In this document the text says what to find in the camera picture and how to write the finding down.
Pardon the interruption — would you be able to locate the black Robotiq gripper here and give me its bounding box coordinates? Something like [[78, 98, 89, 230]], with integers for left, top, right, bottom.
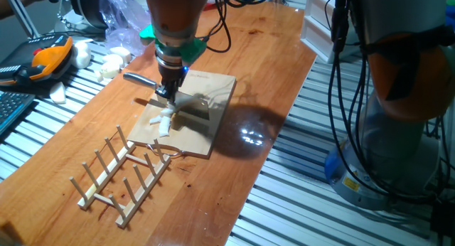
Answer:
[[155, 63, 188, 102]]

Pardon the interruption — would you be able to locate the steel cleaver knife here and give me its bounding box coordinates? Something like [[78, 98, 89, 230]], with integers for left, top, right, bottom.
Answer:
[[122, 71, 210, 122]]

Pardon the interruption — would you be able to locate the person forearm brown sleeve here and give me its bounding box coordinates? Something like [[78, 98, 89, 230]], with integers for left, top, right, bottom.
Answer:
[[0, 0, 22, 20]]

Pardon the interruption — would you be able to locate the white radish piece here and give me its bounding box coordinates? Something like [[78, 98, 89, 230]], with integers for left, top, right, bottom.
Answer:
[[158, 117, 171, 137]]

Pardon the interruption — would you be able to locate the white radish chunk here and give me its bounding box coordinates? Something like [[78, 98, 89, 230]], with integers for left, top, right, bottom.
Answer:
[[102, 46, 132, 65], [99, 60, 122, 80], [70, 41, 92, 70], [48, 81, 68, 105]]

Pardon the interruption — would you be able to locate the clear plastic bag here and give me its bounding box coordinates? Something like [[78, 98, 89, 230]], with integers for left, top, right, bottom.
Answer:
[[99, 0, 154, 57]]

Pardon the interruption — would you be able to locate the white plastic bag red print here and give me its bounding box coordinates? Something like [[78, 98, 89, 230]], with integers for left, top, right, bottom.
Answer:
[[204, 0, 235, 11]]

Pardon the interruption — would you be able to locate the large glossy wooden board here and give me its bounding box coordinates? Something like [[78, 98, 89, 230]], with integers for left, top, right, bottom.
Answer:
[[0, 0, 318, 246]]

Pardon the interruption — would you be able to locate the wooden peg dish rack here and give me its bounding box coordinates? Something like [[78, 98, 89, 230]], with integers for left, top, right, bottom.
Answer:
[[69, 124, 172, 229]]

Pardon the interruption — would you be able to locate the black round device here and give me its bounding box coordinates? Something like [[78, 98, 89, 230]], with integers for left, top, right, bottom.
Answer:
[[67, 0, 109, 30]]

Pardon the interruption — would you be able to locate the orange black teach pendant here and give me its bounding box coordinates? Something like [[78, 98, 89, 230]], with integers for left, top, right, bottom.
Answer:
[[0, 34, 75, 87]]

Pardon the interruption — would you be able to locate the black computer keyboard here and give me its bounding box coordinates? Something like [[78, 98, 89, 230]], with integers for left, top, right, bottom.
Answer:
[[0, 91, 36, 135]]

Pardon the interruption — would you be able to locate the white plastic drawer box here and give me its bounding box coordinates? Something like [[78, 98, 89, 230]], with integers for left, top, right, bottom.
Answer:
[[300, 0, 360, 64]]

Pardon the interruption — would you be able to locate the blue plastic bag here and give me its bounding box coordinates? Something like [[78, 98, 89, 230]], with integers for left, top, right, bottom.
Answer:
[[444, 0, 455, 30]]

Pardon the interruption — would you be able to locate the bamboo cutting board wire handle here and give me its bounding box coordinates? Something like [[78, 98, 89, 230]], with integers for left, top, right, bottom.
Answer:
[[127, 70, 237, 159]]

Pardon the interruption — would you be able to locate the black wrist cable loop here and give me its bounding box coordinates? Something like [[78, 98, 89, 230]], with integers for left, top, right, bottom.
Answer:
[[202, 0, 277, 54]]

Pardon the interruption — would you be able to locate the aluminium frame post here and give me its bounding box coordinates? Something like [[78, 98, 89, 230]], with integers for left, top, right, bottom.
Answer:
[[2, 0, 41, 40]]

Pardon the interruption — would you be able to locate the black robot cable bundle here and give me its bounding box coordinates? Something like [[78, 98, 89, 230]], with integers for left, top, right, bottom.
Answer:
[[326, 0, 452, 206]]

